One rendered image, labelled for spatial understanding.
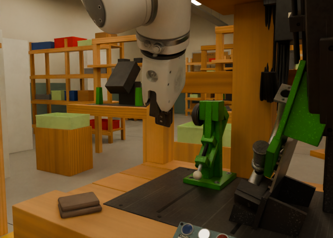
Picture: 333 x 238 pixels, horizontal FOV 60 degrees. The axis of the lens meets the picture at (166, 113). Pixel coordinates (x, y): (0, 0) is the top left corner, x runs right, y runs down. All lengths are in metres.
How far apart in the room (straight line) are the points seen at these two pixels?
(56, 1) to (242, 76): 8.90
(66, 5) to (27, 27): 1.67
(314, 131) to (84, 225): 0.54
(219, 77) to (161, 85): 0.74
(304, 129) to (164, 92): 0.32
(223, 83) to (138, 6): 0.85
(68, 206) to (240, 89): 0.67
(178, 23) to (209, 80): 0.79
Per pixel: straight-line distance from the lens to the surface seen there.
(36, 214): 0.83
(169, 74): 0.46
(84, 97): 6.49
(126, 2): 0.36
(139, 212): 0.78
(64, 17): 9.81
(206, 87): 1.21
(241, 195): 0.71
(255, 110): 1.05
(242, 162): 1.10
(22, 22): 8.84
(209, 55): 11.39
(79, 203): 0.78
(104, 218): 0.76
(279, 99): 0.72
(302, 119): 0.66
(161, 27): 0.42
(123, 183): 1.04
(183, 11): 0.42
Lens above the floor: 1.23
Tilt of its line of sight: 6 degrees down
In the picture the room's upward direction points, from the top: straight up
